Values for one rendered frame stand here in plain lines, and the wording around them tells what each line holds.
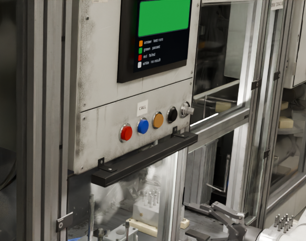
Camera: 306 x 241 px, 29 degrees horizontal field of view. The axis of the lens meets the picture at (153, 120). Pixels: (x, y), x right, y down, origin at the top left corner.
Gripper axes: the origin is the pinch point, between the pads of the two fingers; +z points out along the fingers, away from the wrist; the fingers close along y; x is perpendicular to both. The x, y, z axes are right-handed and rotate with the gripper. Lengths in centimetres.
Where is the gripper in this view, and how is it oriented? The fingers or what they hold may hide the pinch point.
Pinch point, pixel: (196, 221)
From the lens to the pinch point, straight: 179.8
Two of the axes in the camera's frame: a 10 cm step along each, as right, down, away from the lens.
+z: -8.3, -2.2, 5.1
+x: -5.5, 2.2, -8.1
